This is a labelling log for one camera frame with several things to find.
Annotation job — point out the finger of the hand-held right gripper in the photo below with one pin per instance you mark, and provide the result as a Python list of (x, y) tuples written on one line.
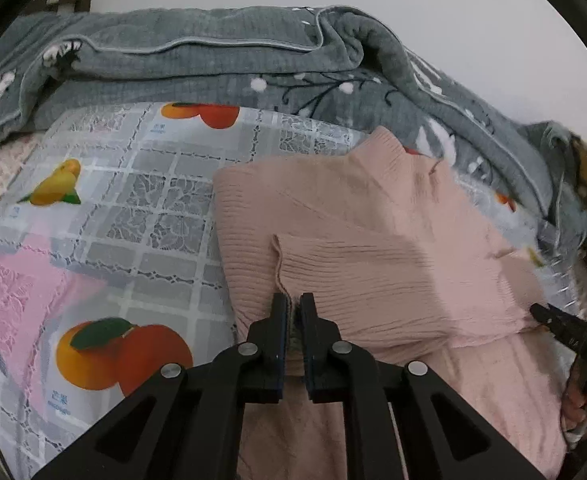
[(561, 322)]

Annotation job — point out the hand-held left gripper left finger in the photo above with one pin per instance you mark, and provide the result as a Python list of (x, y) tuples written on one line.
[(277, 345)]

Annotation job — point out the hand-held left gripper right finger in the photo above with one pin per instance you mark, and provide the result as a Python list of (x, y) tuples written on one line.
[(309, 345)]

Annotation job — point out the pink knit sweater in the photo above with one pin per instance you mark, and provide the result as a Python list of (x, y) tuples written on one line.
[(373, 240)]

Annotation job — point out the fruit-printed plastic tablecloth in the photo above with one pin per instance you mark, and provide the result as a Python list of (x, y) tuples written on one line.
[(148, 260)]

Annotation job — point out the grey floral blanket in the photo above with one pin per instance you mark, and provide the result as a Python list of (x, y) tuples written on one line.
[(213, 60)]

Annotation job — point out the dark wooden bed headboard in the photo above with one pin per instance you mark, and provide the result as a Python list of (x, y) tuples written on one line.
[(63, 1)]

